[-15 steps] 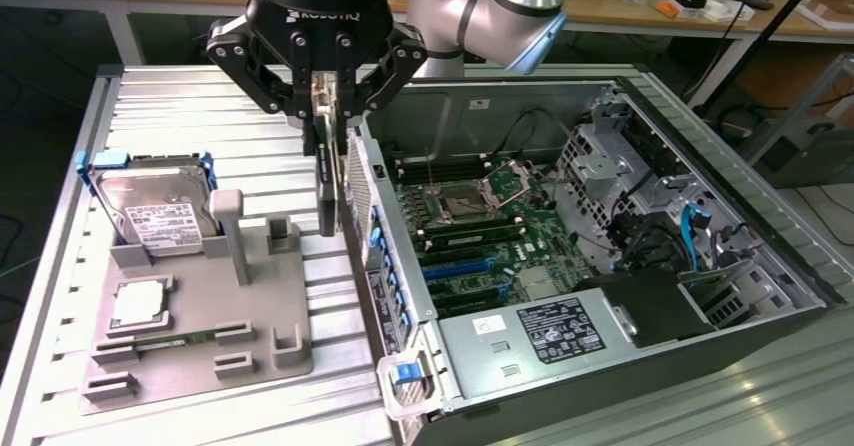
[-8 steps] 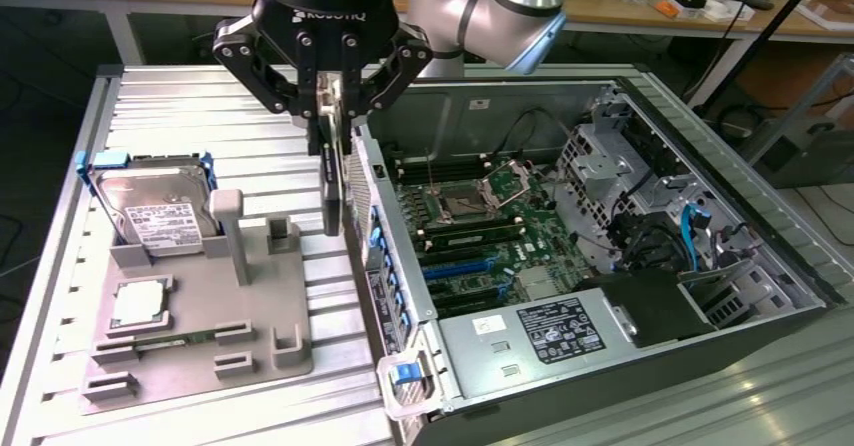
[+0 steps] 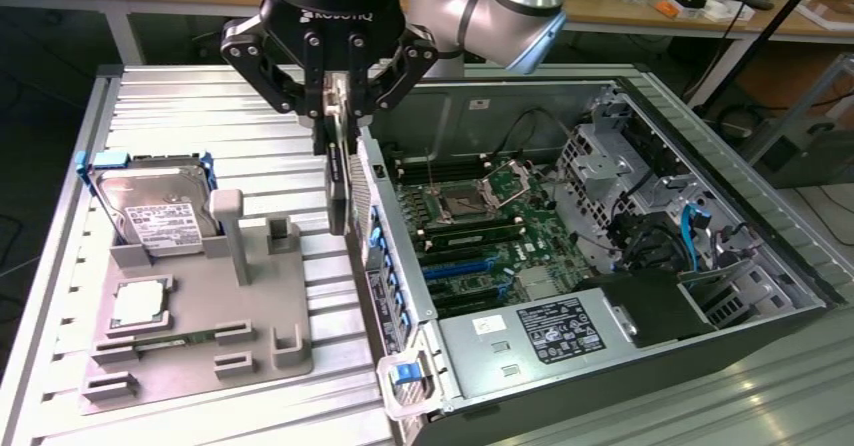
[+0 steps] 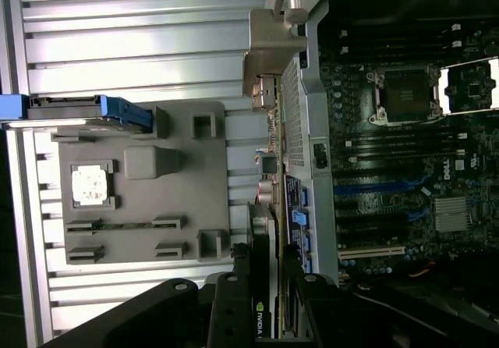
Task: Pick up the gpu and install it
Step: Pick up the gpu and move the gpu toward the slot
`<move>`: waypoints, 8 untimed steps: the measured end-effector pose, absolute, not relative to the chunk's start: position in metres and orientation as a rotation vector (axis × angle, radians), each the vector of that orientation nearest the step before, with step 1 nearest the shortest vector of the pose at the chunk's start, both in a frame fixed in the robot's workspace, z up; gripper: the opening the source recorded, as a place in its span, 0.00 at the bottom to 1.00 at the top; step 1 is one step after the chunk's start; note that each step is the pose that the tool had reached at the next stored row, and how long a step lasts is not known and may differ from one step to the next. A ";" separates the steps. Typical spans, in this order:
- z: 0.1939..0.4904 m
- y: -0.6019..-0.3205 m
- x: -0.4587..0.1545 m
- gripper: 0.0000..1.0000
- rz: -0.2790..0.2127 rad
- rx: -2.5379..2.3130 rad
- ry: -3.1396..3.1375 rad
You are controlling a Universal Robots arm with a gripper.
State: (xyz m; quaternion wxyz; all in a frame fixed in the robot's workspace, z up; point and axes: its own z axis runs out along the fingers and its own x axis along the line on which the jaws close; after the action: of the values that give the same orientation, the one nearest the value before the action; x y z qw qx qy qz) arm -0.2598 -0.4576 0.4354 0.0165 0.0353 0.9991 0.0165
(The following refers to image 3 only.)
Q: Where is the graphics card with metal bracket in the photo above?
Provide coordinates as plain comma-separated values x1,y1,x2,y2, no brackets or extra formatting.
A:
319,70,367,237

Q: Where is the black RAM slot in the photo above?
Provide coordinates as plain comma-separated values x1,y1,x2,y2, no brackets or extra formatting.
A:
397,167,486,184
419,214,525,232

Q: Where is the thin metal locking lever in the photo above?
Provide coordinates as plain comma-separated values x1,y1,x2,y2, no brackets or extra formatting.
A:
425,150,447,202

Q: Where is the metal socket cover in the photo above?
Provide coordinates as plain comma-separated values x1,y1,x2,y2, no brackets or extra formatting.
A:
479,160,539,202

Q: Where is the CPU socket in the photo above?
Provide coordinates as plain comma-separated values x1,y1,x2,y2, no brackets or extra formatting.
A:
437,185,499,225

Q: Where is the hard disk in blue caddy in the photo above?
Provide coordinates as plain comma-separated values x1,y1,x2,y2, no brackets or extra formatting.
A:
72,149,222,260

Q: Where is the black RAM stick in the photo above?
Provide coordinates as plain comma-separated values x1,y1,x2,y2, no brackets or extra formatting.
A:
421,225,529,253

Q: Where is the metal disk bay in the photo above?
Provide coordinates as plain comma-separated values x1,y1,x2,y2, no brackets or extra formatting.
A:
557,123,669,247

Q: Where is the green motherboard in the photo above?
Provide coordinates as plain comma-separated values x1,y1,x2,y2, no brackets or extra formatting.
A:
393,153,602,317

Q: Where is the blue expansion slot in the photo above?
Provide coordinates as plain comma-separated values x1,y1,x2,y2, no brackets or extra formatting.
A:
423,258,499,281

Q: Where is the black expansion slot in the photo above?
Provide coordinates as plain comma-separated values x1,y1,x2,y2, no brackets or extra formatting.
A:
431,297,509,317
426,284,502,301

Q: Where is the silver chipset heatsink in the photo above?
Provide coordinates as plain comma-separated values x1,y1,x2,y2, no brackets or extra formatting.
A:
517,268,557,302

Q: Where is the grey plastic parts rack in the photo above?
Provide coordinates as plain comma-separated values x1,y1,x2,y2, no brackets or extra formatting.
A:
76,188,319,417

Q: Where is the white and black device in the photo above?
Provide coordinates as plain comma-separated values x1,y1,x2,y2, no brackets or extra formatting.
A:
657,0,757,23

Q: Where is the silver CPU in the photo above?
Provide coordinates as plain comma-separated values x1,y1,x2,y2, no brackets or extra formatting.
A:
110,281,168,328

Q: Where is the green RAM stick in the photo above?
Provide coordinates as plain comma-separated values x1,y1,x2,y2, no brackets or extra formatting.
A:
132,330,222,350

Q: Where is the black stand pole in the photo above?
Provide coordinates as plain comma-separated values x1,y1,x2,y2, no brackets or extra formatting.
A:
690,0,840,106

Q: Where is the grey power supply unit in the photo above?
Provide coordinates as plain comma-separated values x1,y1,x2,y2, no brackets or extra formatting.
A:
437,285,646,400

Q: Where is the black plastic shroud box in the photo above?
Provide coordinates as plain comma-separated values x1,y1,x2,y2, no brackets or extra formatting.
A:
577,273,719,350

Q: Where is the dark equipment case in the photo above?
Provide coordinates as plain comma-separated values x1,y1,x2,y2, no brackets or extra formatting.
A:
760,120,854,190

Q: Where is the white flat box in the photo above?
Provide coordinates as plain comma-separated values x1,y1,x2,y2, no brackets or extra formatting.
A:
793,0,854,30

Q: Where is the open black PC case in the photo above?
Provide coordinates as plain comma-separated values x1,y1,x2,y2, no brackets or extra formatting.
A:
331,73,844,446

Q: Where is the black wire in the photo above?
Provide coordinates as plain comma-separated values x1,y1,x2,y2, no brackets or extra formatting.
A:
499,108,570,163

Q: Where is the blue wire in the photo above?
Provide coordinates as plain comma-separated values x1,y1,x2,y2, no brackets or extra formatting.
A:
678,203,703,272

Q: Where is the grey aluminium frame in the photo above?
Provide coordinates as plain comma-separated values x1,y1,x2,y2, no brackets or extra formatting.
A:
746,53,854,167

